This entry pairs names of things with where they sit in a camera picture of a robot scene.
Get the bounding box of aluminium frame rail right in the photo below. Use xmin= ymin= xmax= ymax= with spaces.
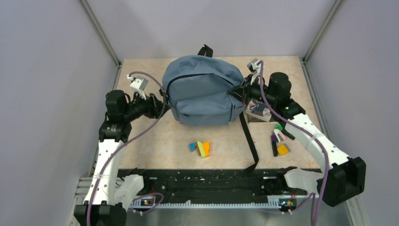
xmin=302 ymin=0 xmax=345 ymax=65

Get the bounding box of blue student backpack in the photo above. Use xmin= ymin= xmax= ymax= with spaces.
xmin=162 ymin=45 xmax=259 ymax=172

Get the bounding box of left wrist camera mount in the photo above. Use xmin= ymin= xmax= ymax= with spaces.
xmin=127 ymin=75 xmax=148 ymax=100

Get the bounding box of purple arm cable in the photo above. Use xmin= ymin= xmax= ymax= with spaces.
xmin=256 ymin=60 xmax=330 ymax=226
xmin=86 ymin=71 xmax=166 ymax=226

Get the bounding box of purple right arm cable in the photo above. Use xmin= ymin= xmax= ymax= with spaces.
xmin=256 ymin=60 xmax=330 ymax=226

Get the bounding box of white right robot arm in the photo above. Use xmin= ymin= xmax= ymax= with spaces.
xmin=228 ymin=72 xmax=367 ymax=207

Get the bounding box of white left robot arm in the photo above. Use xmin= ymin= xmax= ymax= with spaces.
xmin=73 ymin=90 xmax=169 ymax=226

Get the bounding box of yellow grey sharpener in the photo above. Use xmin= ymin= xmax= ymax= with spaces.
xmin=277 ymin=144 xmax=290 ymax=155

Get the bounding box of blue eraser wedge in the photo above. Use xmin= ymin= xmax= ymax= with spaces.
xmin=189 ymin=142 xmax=197 ymax=152

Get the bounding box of green cap black marker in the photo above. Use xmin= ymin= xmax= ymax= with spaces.
xmin=275 ymin=124 xmax=295 ymax=140

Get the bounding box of Little Women book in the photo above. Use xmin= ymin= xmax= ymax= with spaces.
xmin=244 ymin=99 xmax=271 ymax=118

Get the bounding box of orange eraser block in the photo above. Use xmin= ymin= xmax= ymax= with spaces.
xmin=202 ymin=142 xmax=210 ymax=157

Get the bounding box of green brown eraser block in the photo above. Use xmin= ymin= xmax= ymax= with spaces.
xmin=196 ymin=141 xmax=206 ymax=158

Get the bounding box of aluminium frame rail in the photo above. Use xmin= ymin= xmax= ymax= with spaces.
xmin=78 ymin=0 xmax=121 ymax=67
xmin=302 ymin=0 xmax=345 ymax=65

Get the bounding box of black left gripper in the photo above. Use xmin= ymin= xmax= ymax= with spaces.
xmin=123 ymin=89 xmax=171 ymax=121

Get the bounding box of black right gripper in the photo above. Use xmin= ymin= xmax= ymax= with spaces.
xmin=228 ymin=74 xmax=277 ymax=106

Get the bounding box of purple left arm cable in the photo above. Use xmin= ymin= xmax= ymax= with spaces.
xmin=86 ymin=71 xmax=166 ymax=226

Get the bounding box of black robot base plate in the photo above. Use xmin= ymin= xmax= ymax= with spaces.
xmin=117 ymin=169 xmax=308 ymax=204

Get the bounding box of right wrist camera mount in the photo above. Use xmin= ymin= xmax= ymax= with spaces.
xmin=247 ymin=58 xmax=261 ymax=85

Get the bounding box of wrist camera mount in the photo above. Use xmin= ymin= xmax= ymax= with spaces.
xmin=127 ymin=75 xmax=148 ymax=100
xmin=247 ymin=58 xmax=261 ymax=85

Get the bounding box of dark brown bottom book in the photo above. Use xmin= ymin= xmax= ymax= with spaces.
xmin=247 ymin=115 xmax=276 ymax=124

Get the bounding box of aluminium frame rail left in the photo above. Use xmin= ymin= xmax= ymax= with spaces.
xmin=78 ymin=0 xmax=121 ymax=67

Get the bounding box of purple cap black marker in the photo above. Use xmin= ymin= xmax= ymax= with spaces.
xmin=271 ymin=134 xmax=278 ymax=157

